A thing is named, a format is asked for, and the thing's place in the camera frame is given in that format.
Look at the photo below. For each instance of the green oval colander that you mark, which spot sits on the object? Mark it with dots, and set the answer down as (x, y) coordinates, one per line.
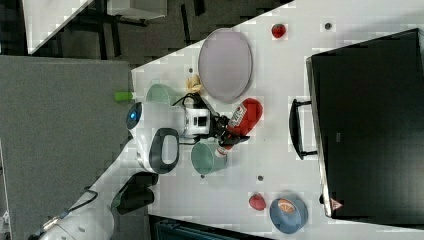
(163, 94)

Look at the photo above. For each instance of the red ketchup bottle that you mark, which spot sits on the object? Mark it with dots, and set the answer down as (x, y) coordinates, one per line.
(243, 120)

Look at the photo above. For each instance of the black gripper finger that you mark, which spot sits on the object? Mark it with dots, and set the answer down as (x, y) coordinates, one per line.
(232, 140)

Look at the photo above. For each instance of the blue bowl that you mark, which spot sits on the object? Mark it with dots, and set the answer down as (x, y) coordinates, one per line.
(285, 222)

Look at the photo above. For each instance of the black toaster oven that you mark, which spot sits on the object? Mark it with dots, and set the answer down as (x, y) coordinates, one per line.
(368, 117)

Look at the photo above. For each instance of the green metal mug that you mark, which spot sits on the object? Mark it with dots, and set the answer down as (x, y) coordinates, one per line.
(205, 158)

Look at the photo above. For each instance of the lilac oval plate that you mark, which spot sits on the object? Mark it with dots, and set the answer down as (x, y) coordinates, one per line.
(225, 64)

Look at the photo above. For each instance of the green cylinder toy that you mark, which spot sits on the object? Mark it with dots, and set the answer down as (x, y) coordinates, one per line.
(123, 96)

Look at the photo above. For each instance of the blue crate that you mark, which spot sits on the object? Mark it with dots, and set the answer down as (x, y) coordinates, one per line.
(176, 231)

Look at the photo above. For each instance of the white side table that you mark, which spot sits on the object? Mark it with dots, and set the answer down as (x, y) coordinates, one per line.
(44, 18)

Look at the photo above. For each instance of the red strawberry toy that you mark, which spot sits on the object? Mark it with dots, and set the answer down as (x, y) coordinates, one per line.
(257, 202)

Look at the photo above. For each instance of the peeled banana toy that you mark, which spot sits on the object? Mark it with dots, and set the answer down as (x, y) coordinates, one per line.
(193, 84)

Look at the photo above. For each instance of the green spatula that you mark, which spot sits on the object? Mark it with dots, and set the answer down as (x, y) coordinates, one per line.
(116, 201)

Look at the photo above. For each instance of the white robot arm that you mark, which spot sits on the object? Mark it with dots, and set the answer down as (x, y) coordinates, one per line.
(157, 132)

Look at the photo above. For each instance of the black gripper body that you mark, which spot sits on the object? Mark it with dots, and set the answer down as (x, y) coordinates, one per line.
(218, 127)

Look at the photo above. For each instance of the orange slice toy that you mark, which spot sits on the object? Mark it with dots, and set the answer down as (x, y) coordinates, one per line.
(286, 206)

